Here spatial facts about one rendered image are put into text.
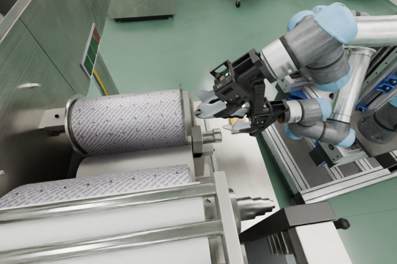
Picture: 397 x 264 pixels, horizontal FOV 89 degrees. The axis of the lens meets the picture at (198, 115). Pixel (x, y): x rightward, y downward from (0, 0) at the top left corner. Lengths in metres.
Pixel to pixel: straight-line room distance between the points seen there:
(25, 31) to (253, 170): 0.79
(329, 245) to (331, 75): 0.34
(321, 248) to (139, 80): 2.35
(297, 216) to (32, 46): 0.59
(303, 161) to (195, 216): 1.57
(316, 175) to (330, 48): 1.39
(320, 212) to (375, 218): 1.88
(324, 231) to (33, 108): 0.55
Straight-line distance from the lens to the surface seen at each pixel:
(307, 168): 1.75
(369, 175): 1.95
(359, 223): 2.05
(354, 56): 0.93
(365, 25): 0.67
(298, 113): 0.73
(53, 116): 0.56
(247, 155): 0.86
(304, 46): 0.43
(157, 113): 0.45
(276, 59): 0.43
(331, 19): 0.44
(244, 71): 0.45
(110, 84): 1.57
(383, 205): 2.21
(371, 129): 1.23
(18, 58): 0.56
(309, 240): 0.25
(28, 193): 0.35
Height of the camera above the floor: 1.66
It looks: 55 degrees down
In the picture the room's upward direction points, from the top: straight up
